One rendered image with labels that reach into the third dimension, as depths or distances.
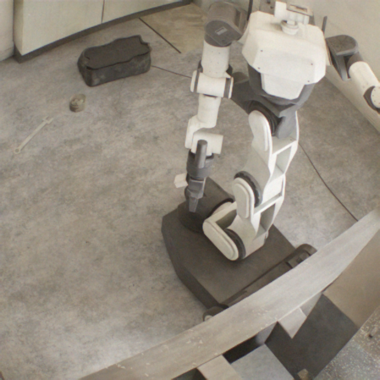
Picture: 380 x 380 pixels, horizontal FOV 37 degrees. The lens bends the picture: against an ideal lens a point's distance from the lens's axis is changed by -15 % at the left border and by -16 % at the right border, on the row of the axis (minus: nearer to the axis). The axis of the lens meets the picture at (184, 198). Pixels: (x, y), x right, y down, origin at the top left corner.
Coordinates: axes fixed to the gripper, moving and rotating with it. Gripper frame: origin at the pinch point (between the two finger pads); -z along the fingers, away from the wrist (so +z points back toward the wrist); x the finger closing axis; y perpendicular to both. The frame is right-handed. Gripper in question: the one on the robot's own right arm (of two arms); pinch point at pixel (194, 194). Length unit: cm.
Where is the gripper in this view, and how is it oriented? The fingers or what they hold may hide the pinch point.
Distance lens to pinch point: 237.8
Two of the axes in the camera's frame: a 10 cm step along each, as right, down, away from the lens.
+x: -1.4, 6.2, -7.7
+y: 9.8, 1.8, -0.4
